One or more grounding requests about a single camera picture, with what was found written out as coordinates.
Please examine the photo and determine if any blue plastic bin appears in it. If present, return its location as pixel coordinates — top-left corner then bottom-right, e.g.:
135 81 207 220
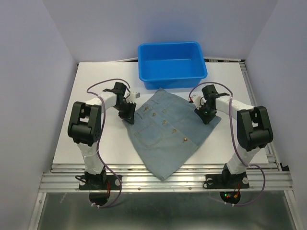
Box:
138 41 208 90

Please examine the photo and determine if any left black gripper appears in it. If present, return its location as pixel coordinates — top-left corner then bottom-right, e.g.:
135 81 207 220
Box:
113 100 136 124

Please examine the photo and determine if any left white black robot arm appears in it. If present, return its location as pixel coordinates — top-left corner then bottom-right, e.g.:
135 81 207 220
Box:
68 80 140 190

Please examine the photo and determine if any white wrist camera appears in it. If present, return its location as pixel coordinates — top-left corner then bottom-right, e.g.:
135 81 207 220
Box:
189 94 204 109
125 92 140 104

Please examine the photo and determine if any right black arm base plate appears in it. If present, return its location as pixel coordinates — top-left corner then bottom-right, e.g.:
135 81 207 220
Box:
202 173 249 190

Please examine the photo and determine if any light denim skirt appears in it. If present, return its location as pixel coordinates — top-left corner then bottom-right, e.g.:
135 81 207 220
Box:
124 89 221 181

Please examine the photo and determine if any aluminium extrusion frame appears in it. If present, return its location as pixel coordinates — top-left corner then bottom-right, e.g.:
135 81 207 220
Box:
28 57 298 230

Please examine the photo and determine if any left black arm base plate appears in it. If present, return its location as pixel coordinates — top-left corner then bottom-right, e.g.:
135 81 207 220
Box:
78 174 120 191

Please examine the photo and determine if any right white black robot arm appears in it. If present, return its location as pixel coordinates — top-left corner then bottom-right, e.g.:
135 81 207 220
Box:
188 82 273 190

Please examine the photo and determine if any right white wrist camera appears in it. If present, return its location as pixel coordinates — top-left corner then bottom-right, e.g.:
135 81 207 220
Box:
189 94 204 109

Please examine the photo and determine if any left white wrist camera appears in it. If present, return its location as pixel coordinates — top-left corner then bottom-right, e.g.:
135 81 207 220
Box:
125 92 140 104

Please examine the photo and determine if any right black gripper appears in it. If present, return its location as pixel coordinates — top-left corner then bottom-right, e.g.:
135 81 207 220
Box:
193 102 216 124

